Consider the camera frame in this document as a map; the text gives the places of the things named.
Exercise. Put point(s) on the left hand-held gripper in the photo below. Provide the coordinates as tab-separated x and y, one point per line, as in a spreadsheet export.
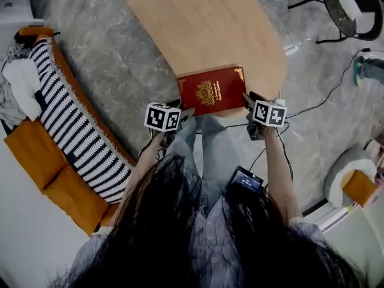
159	115

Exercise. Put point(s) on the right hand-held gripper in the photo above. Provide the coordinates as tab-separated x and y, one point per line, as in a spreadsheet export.
268	112

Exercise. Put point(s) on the red book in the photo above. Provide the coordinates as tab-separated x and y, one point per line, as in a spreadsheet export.
210	91

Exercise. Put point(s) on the orange sofa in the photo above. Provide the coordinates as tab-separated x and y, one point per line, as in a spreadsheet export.
36	31

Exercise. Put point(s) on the person's left forearm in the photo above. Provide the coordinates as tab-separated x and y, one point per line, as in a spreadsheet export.
141	172

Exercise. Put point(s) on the person's right forearm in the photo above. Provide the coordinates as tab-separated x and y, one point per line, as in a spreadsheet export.
279	172

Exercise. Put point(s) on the light wooden oval table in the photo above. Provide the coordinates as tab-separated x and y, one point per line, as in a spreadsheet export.
195	25

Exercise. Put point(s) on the person's legs in jeans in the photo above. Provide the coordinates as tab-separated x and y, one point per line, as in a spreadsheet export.
216	148

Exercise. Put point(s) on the black screen device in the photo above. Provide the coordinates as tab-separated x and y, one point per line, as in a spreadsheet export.
246	180

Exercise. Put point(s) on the black white striped blanket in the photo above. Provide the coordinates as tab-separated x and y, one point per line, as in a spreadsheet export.
75	124

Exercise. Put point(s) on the black wicker chair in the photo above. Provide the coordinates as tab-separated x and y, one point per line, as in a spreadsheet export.
345	19

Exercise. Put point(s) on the white plush cushion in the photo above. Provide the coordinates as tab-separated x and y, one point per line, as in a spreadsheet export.
360	164

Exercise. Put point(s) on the person's light blue shirt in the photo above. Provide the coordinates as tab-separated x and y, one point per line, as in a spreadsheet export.
210	241

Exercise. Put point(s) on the orange pillow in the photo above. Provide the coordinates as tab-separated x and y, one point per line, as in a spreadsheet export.
358	187

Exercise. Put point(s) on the white seat cushion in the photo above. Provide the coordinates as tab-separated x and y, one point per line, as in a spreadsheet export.
349	1

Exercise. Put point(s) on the white towel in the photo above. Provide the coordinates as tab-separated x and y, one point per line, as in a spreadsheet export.
24	85

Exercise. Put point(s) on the grey crumpled garment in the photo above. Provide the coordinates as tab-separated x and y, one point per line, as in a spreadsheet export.
9	106

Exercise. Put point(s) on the grey knit cloth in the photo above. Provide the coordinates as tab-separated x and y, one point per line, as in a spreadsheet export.
19	46

